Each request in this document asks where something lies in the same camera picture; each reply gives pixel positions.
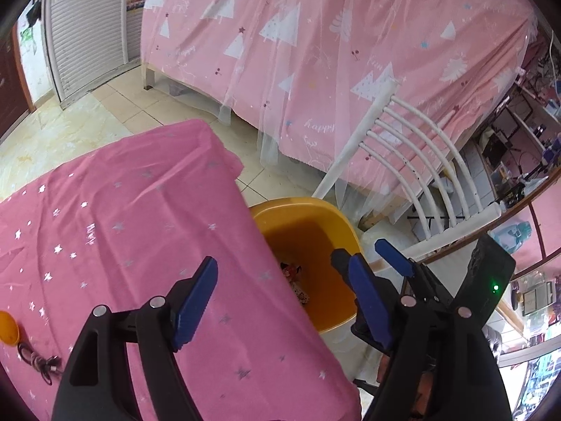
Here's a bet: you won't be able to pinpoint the yellow plastic trash bin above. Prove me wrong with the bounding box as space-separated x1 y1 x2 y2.
250 197 361 334

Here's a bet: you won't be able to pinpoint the black usb cable bundle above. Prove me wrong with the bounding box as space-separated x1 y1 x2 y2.
16 341 65 387

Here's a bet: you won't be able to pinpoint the pink tree-print bed cover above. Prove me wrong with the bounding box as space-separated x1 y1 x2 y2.
141 0 537 203

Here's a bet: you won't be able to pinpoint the cluttered desk shelf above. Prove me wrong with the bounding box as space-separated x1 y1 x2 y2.
477 34 560 413

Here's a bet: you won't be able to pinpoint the white louvered wardrobe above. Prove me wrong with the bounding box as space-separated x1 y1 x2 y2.
42 0 140 108

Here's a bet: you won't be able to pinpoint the orange round ball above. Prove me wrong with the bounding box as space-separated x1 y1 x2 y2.
0 311 20 347

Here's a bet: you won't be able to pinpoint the pink star tablecloth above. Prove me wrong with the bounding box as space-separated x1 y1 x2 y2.
1 120 360 420

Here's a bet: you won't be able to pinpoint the red snack wrapper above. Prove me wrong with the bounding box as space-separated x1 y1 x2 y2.
280 262 309 305

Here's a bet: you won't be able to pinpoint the black bags on wall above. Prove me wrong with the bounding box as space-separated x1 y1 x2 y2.
26 0 42 28

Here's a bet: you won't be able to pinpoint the dark red door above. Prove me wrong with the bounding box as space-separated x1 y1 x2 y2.
0 25 36 137

